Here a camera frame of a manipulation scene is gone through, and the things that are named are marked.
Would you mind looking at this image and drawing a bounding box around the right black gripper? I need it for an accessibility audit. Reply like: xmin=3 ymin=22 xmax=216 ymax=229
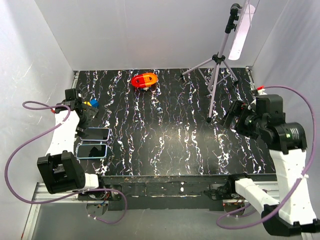
xmin=217 ymin=99 xmax=265 ymax=140

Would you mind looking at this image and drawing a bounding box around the phone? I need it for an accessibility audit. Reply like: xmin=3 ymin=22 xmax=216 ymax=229
xmin=76 ymin=144 xmax=108 ymax=160
xmin=80 ymin=127 xmax=111 ymax=142

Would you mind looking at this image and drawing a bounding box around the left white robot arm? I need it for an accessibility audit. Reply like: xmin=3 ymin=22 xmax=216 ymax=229
xmin=37 ymin=110 xmax=107 ymax=200

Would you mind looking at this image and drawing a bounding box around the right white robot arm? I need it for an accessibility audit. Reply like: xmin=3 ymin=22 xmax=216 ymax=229
xmin=220 ymin=94 xmax=320 ymax=237

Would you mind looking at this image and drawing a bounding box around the phone in blue case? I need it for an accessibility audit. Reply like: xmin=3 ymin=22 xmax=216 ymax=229
xmin=76 ymin=144 xmax=108 ymax=160

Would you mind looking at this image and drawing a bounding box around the blue toy block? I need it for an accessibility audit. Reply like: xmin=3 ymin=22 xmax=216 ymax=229
xmin=89 ymin=98 xmax=99 ymax=108

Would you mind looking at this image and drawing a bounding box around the lilac tripod stand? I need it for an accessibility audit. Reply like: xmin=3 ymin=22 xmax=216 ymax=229
xmin=180 ymin=3 xmax=242 ymax=123

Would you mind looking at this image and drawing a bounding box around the white light bar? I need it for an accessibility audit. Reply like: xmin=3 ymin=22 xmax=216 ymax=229
xmin=228 ymin=0 xmax=256 ymax=61

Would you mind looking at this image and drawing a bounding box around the red orange toy boat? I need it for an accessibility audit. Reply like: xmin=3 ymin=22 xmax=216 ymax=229
xmin=131 ymin=72 xmax=158 ymax=91

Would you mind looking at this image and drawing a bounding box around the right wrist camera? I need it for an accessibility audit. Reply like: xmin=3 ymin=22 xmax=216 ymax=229
xmin=248 ymin=85 xmax=267 ymax=111

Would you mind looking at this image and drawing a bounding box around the aluminium frame rail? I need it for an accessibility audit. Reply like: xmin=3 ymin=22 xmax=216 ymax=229
xmin=19 ymin=71 xmax=83 ymax=238

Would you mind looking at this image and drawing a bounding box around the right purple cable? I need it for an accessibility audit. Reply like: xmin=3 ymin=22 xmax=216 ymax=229
xmin=216 ymin=85 xmax=316 ymax=230

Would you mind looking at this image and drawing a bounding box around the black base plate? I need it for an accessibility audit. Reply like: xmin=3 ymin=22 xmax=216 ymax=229
xmin=77 ymin=174 xmax=278 ymax=212

